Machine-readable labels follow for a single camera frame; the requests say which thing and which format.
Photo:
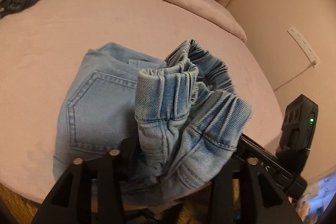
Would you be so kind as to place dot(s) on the white wall power strip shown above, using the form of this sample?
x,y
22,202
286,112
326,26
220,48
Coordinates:
x,y
304,45

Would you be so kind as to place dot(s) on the light blue denim pants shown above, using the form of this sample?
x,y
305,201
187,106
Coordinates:
x,y
183,111

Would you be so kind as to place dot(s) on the pink bed with sheet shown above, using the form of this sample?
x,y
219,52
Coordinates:
x,y
42,49

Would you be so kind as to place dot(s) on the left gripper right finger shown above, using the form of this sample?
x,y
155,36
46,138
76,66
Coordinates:
x,y
244,191

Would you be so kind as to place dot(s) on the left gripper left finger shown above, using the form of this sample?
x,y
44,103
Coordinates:
x,y
69,201

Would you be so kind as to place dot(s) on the yellow shaggy rug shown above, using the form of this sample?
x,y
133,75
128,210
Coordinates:
x,y
190,209

